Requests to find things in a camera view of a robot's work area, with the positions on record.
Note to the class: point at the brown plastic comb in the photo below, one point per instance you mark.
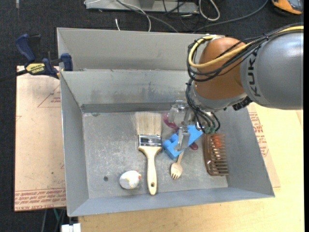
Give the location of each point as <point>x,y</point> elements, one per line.
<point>217,158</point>

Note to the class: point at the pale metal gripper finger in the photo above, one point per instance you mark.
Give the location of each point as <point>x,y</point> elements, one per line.
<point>175,111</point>
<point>183,140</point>

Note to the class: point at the brown cardboard board red print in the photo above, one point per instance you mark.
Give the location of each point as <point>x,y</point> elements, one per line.
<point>36,134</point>

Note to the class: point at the blue plastic block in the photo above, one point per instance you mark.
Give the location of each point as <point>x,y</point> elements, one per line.
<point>170,147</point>

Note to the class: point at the grey metal bin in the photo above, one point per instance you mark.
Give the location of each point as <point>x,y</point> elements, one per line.
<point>113,149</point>

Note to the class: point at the white toy chicken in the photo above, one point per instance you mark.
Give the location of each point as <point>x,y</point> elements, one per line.
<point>130,179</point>

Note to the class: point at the wooden spork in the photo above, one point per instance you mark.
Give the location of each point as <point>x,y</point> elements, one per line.
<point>176,169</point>

